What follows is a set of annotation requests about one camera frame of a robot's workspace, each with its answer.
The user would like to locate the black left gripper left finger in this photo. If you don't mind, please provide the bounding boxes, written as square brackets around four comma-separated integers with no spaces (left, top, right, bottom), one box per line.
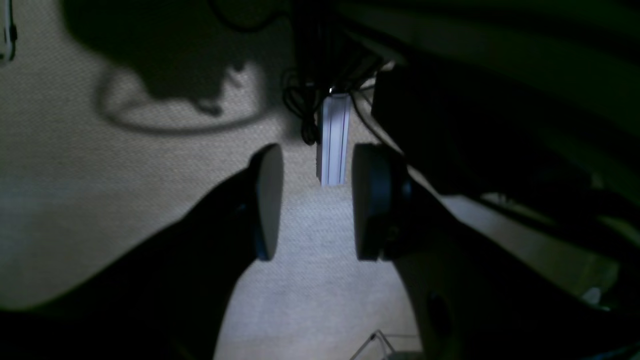
[1,143,284,360]

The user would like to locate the black cable bundle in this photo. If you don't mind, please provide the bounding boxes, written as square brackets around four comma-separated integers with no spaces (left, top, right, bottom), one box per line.
[281,70,323,147]

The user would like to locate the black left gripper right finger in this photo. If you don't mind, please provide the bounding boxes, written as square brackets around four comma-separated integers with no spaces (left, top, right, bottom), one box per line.
[352,143,639,360]

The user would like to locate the aluminium profile post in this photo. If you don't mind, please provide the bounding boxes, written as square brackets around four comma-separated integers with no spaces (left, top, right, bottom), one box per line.
[317,93,352,187]

